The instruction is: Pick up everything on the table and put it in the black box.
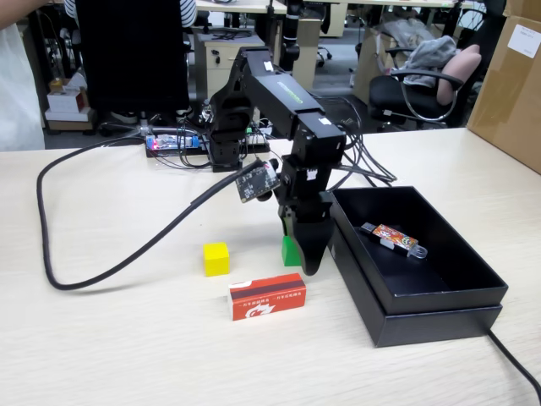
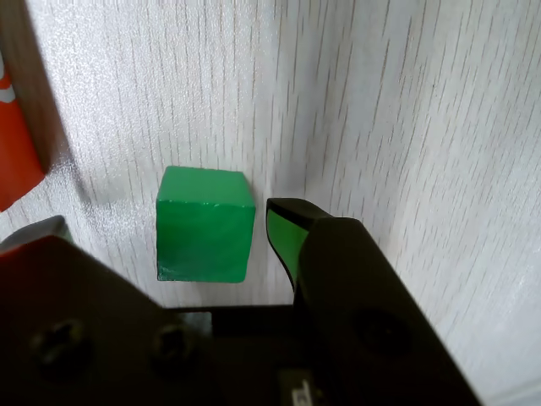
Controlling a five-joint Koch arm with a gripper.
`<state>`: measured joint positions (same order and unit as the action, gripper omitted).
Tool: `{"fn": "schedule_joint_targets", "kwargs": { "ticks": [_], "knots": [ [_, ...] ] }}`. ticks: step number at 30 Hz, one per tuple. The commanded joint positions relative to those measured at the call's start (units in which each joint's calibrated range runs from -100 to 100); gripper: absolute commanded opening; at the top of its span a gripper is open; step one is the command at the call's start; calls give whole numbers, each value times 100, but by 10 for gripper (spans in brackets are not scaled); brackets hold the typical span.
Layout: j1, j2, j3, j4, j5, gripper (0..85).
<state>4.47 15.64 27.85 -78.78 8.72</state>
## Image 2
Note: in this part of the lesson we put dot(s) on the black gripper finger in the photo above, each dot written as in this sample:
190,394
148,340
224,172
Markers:
63,317
359,304

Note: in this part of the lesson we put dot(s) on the red and white matchbox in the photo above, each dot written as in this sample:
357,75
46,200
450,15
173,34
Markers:
14,139

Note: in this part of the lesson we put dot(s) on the green wooden cube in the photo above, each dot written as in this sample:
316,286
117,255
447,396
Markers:
203,237

